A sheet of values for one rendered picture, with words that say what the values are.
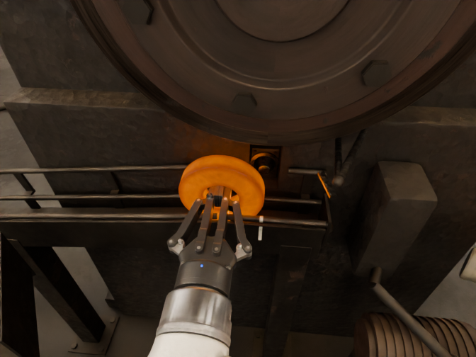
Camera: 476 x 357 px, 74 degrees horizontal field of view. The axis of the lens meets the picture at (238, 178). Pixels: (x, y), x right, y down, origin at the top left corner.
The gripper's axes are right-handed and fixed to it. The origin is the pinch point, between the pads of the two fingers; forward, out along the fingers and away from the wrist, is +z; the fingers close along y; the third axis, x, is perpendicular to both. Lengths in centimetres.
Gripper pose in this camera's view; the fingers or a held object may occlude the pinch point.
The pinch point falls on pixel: (221, 186)
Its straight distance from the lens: 55.9
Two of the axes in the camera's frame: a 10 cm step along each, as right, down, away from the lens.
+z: 1.0, -7.1, 7.0
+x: -0.1, -7.0, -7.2
